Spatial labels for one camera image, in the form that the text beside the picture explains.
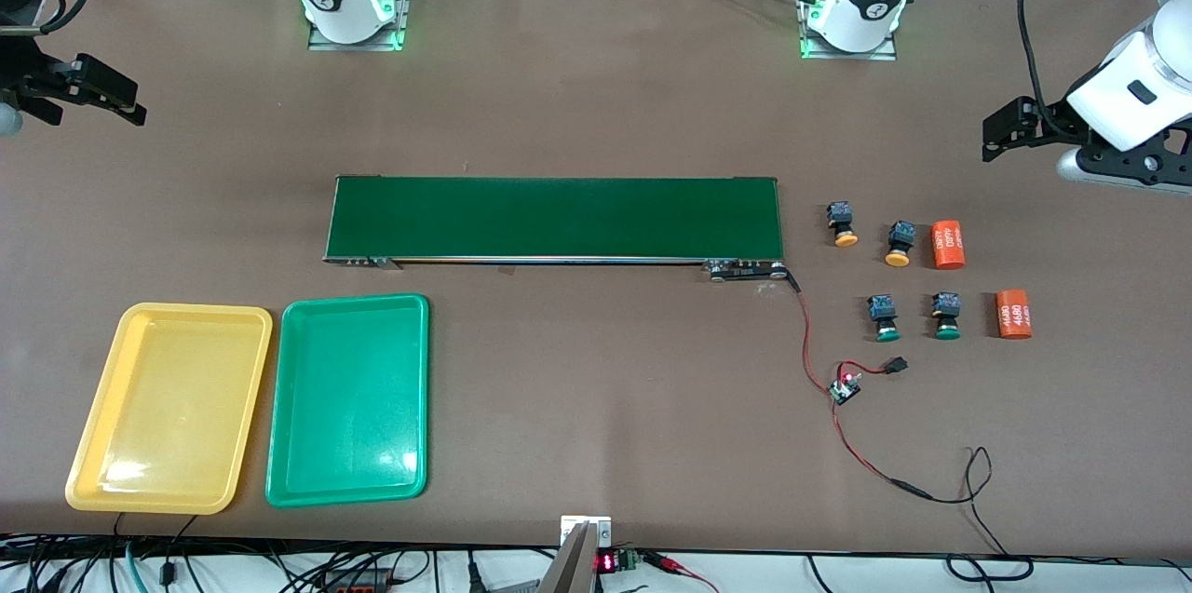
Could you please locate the orange 4680 battery cylinder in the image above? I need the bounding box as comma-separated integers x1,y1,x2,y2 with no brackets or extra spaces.
931,220,967,270
996,289,1033,340

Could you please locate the yellow mushroom push button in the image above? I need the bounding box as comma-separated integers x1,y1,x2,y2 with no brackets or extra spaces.
827,201,860,248
884,220,918,268

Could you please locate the green mushroom push button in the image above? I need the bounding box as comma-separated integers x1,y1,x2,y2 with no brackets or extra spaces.
866,293,901,344
932,291,963,341

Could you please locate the yellow plastic tray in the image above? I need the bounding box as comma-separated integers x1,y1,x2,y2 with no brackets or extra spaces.
65,302,274,516

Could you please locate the green plastic tray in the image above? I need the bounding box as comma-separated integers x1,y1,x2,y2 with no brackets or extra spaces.
265,293,430,508

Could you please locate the green conveyor belt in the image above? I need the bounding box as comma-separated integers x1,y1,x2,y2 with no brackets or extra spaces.
322,175,792,282

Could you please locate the orange power strip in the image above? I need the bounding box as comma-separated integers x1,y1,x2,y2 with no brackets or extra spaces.
319,569,394,593

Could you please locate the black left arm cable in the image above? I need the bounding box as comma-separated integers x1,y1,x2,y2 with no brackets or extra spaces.
1018,0,1072,140

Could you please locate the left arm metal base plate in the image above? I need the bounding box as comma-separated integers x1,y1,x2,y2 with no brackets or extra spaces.
799,0,898,61

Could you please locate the red and black power cable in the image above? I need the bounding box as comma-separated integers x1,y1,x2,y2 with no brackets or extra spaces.
785,267,1035,581

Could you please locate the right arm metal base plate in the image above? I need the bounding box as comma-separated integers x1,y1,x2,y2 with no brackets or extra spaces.
307,0,416,51

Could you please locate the teal cable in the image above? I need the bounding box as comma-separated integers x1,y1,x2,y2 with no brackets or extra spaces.
124,537,152,593

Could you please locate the red clip lead cable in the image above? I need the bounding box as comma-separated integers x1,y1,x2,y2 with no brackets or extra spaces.
641,552,720,593

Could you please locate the grey metal camera mount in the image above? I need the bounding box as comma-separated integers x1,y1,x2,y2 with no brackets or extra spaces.
538,515,614,593

